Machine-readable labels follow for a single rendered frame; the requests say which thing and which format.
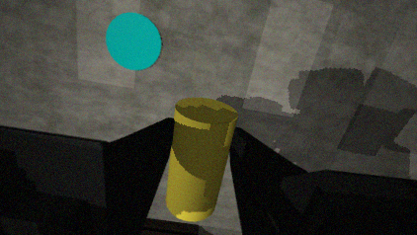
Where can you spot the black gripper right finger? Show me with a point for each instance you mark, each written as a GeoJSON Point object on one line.
{"type": "Point", "coordinates": [276, 197]}

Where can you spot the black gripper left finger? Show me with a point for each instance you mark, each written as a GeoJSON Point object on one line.
{"type": "Point", "coordinates": [118, 179]}

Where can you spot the yellow cylinder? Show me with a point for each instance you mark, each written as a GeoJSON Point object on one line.
{"type": "Point", "coordinates": [203, 132]}

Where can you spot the cyan circle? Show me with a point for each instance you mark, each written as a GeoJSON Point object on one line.
{"type": "Point", "coordinates": [133, 41]}

